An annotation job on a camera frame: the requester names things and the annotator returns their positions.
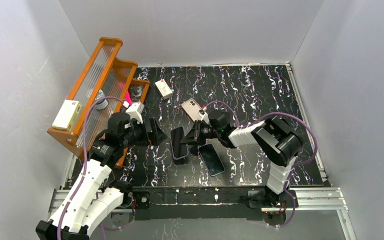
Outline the white and blue tape roll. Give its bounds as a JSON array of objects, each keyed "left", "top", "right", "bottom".
[{"left": 95, "top": 89, "right": 109, "bottom": 110}]

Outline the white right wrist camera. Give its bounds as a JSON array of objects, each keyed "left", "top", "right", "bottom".
[{"left": 198, "top": 109, "right": 210, "bottom": 125}]

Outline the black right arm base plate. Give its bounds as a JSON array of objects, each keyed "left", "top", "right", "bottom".
[{"left": 246, "top": 189, "right": 300, "bottom": 227}]

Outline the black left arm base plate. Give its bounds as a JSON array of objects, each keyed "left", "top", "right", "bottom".
[{"left": 110, "top": 191, "right": 150, "bottom": 228}]

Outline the small white carton box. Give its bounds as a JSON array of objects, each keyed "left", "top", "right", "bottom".
[{"left": 154, "top": 79, "right": 174, "bottom": 100}]

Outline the white and green box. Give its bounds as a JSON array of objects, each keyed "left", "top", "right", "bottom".
[{"left": 51, "top": 99, "right": 82, "bottom": 132}]

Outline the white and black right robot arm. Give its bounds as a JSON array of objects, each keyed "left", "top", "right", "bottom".
[{"left": 180, "top": 110, "right": 304, "bottom": 206}]

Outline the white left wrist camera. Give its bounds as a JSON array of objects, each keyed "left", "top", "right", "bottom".
[{"left": 125, "top": 101, "right": 145, "bottom": 124}]

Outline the orange wooden shelf rack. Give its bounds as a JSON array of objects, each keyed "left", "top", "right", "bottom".
[{"left": 47, "top": 37, "right": 150, "bottom": 161}]

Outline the dark smartphone with light rim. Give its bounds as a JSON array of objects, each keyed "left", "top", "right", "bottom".
[{"left": 198, "top": 143, "right": 225, "bottom": 177}]

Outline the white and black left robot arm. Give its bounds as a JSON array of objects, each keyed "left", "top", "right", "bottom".
[{"left": 35, "top": 112, "right": 167, "bottom": 240}]

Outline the pink marker pen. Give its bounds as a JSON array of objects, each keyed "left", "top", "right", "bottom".
[{"left": 123, "top": 91, "right": 133, "bottom": 108}]

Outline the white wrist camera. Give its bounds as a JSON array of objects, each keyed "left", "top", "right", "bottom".
[
  {"left": 125, "top": 101, "right": 145, "bottom": 124},
  {"left": 198, "top": 109, "right": 210, "bottom": 125}
]

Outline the blue smartphone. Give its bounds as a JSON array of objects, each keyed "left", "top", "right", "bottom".
[{"left": 170, "top": 126, "right": 189, "bottom": 161}]

